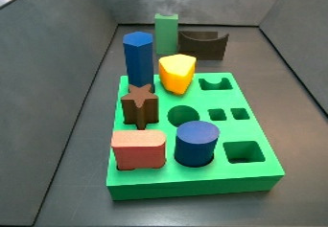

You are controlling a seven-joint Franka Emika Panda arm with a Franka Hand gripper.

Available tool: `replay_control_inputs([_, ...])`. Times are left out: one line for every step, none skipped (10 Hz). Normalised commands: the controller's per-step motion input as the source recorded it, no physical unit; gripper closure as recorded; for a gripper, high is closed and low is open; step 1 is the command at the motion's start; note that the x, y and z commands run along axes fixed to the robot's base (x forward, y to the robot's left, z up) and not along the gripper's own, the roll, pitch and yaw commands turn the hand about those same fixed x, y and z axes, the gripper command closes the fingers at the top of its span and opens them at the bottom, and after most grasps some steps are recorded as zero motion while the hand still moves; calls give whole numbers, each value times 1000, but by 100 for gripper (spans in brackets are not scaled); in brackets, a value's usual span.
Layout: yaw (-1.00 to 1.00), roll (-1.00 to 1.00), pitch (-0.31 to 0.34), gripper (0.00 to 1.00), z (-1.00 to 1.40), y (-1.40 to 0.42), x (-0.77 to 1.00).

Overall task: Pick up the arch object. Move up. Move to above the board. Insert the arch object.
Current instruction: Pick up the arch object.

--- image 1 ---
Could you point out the green shape sorter board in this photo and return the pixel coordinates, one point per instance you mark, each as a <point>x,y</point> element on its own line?
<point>245,165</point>

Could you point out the dark brown arch holder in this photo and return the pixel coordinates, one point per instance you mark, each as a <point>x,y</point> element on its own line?
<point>203,45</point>

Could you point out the brown star block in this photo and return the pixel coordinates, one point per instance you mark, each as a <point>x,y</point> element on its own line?
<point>140,106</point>

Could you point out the yellow rounded wedge block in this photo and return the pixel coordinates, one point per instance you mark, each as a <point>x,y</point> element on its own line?
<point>176,72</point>

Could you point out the blue cylinder block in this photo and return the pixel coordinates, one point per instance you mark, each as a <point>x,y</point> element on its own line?
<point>195,140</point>

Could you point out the pink rounded rectangular block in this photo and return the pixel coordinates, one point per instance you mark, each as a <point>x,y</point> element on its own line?
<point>138,149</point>

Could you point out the blue hexagonal prism block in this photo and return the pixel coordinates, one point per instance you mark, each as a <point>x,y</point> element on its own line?
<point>138,53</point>

